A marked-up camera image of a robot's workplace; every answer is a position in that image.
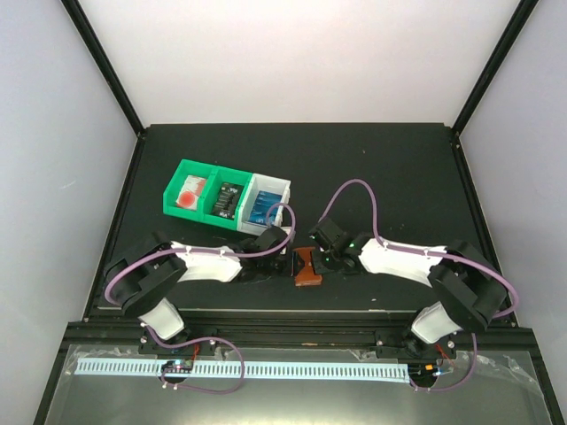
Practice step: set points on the red white cards stack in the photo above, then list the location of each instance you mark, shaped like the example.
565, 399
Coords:
190, 192

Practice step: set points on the black cards stack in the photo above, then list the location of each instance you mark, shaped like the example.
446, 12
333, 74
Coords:
228, 198

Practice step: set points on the black frame post right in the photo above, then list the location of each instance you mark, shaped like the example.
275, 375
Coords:
502, 48

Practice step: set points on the brown leather card holder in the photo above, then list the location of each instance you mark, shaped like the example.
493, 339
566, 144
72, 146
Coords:
303, 268

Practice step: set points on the white storage bin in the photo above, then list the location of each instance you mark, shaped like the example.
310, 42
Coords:
257, 183

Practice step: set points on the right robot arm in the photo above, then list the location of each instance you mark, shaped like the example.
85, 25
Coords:
469, 293

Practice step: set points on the blue cards stack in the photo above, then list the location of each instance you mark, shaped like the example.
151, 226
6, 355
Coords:
264, 208

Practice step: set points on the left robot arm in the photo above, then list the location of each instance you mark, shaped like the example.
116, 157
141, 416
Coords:
139, 281

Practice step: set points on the black frame post left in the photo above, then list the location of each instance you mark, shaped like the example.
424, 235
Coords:
89, 37

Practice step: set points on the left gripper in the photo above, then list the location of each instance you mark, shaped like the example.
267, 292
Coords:
288, 267

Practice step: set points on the white slotted cable duct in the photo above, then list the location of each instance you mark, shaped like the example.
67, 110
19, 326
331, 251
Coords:
275, 370

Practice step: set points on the green double storage bin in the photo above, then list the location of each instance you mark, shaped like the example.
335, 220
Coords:
214, 177

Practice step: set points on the black frame post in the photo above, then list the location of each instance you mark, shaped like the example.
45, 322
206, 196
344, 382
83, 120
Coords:
89, 37
502, 48

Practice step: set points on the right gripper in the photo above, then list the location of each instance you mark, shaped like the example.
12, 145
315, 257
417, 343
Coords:
320, 262

